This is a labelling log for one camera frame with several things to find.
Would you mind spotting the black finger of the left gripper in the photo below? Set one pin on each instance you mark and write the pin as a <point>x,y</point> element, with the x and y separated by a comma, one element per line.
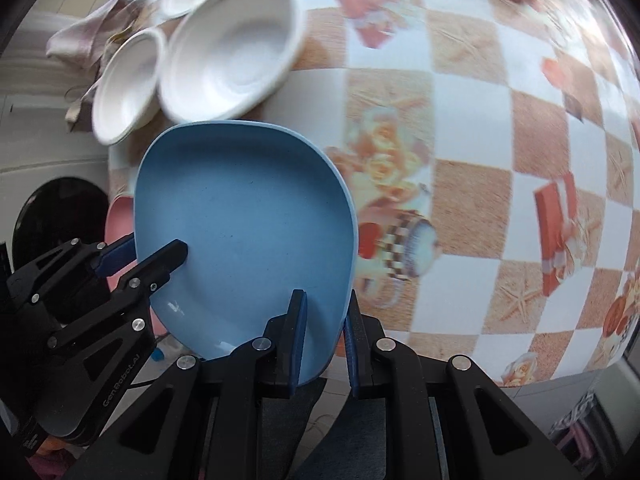
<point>126,335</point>
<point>75,259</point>

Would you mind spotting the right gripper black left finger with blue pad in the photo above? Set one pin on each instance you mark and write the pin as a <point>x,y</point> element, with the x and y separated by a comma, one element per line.
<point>202,419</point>

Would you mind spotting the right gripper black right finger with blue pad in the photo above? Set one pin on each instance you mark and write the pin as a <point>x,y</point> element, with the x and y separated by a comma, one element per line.
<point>444,419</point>

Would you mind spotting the blue plastic plate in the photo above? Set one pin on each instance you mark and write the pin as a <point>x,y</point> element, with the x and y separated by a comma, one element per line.
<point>263,212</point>

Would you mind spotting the large white foam bowl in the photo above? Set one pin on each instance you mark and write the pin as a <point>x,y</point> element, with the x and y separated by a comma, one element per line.
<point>227,56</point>

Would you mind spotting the pink plastic plate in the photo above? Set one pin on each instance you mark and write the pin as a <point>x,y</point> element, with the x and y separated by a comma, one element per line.
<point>119,223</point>

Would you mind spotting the white washing machine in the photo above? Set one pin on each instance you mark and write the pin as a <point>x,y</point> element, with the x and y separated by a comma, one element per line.
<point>37,145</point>

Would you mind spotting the small white foam bowl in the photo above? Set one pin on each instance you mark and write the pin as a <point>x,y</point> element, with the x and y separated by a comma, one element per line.
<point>126,95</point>

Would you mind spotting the pink cloth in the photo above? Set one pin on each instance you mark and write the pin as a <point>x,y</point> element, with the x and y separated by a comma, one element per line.
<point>88,45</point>

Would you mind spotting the checkered floral tablecloth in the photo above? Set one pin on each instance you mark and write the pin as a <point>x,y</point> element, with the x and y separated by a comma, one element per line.
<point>491,151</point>

